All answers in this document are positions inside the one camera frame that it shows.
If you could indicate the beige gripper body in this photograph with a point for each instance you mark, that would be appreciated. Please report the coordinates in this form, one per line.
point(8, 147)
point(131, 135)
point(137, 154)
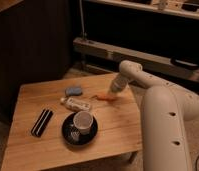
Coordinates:
point(118, 84)

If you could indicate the orange pepper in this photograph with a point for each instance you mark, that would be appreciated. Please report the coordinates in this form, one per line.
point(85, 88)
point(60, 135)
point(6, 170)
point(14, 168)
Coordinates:
point(104, 97)

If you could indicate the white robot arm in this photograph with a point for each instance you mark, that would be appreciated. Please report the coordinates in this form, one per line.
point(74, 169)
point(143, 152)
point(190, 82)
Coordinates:
point(164, 108)

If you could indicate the long grey beam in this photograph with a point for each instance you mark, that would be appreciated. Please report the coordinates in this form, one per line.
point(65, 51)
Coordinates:
point(148, 61)

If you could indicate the blue sponge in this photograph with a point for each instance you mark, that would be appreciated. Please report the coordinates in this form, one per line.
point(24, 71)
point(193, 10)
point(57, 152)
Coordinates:
point(73, 91)

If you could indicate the white paper cup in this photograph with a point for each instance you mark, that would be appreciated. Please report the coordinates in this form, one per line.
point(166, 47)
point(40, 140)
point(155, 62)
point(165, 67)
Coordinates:
point(83, 121)

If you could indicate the small wooden table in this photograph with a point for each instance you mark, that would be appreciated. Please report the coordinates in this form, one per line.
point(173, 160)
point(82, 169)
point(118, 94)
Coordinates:
point(45, 135)

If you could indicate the black round plate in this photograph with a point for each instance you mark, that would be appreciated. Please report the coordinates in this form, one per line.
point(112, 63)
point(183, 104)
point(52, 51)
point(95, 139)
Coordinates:
point(73, 135)

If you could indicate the black striped rectangular case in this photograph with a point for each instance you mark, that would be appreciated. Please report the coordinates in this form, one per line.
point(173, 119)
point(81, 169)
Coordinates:
point(41, 123)

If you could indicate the vertical metal pole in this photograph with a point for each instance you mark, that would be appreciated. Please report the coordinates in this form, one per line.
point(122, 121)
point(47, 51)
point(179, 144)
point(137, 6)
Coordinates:
point(83, 32)

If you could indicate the background wooden shelf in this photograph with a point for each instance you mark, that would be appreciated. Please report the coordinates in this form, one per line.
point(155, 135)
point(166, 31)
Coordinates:
point(149, 8)

